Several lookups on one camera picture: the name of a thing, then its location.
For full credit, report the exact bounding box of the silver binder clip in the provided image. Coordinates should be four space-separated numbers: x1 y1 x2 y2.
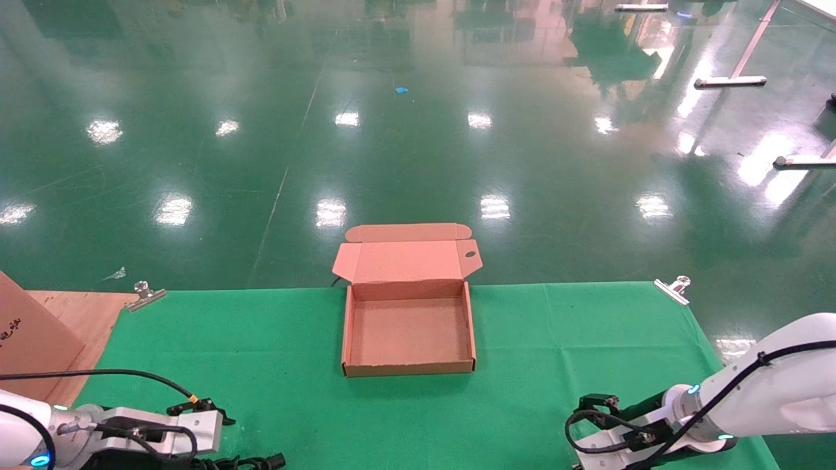
654 275 692 306
127 281 167 313

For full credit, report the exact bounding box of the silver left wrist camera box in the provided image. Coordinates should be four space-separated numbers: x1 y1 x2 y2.
104 406 224 458

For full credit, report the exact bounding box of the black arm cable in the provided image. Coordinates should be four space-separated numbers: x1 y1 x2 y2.
566 339 836 470
0 369 200 470

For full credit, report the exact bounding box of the green tablecloth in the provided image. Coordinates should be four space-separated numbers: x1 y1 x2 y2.
65 282 781 470

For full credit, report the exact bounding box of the brown cardboard carton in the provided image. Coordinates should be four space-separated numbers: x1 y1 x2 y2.
0 271 87 402

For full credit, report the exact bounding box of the white table leg frame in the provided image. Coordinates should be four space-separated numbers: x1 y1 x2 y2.
694 0 782 89

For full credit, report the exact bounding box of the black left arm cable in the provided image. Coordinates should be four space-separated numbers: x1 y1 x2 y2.
0 369 200 470

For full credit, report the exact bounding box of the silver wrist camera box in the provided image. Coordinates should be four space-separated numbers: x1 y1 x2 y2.
104 406 224 458
578 423 668 470

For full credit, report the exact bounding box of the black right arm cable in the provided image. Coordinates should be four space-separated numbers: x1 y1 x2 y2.
566 339 836 470

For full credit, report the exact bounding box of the open brown cardboard box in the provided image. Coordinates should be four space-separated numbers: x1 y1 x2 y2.
332 223 484 378

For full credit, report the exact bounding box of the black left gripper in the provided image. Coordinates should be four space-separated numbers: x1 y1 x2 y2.
88 452 197 470

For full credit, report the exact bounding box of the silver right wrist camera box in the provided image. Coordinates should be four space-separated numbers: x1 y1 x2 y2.
578 423 668 470

